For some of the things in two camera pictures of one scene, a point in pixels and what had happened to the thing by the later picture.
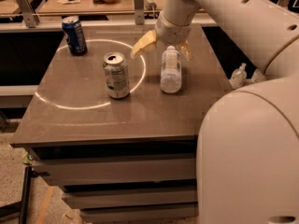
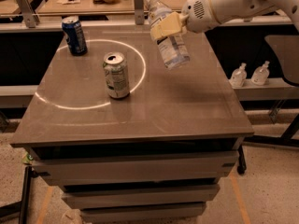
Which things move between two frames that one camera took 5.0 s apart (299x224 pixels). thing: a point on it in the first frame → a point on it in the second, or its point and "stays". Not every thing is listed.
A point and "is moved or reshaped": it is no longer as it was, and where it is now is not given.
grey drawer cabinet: x=100 y=127 stays
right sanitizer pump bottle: x=258 y=77 stays
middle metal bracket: x=138 y=5 stays
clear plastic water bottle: x=171 y=71 is moved or reshaped
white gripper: x=172 y=32 → x=196 y=13
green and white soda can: x=116 y=75 stays
